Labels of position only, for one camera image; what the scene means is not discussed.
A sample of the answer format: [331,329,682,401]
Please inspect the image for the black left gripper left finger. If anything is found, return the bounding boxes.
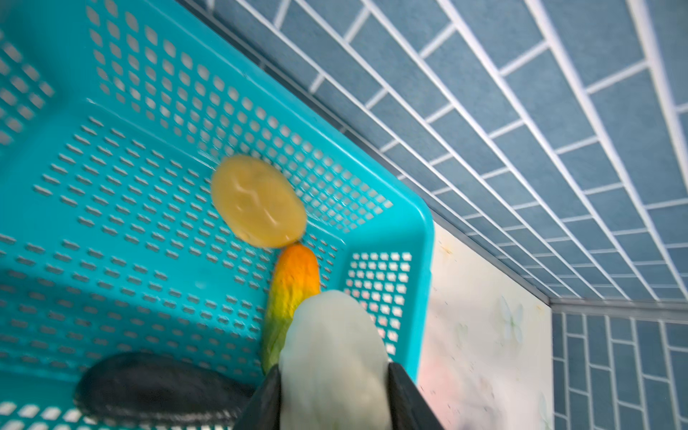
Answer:
[233,365,281,430]

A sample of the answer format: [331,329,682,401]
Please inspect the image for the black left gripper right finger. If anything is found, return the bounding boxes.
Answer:
[387,362,444,430]

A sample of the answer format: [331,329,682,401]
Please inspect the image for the white toy daikon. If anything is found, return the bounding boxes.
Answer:
[279,290,392,429]

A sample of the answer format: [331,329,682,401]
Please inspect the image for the orange green toy corn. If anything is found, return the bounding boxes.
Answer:
[261,243,321,374]

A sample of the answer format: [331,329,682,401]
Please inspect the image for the teal plastic basket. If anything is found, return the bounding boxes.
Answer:
[1,1,434,429]

